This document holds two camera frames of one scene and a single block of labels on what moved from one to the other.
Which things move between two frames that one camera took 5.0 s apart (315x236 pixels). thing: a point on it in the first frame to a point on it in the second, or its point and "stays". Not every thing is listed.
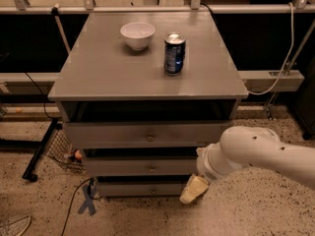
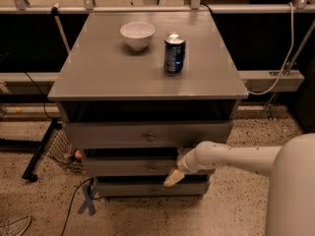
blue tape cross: (88, 204) stays
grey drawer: (135, 166) stays
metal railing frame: (255, 80) stays
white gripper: (206, 165) to (184, 164)
